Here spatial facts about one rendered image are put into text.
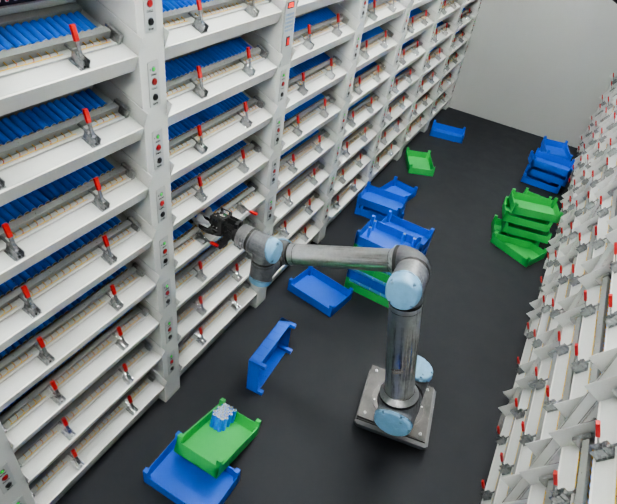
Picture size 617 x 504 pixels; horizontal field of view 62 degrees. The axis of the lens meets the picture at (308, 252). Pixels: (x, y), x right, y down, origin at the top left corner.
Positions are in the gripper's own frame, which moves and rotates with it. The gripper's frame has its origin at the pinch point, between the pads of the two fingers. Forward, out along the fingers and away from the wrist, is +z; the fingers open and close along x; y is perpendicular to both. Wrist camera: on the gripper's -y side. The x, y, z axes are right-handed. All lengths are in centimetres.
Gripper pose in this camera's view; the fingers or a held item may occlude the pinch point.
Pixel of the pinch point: (196, 217)
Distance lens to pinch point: 203.7
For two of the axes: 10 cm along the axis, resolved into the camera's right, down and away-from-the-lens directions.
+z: -8.6, -4.2, 2.8
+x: -4.8, 5.0, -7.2
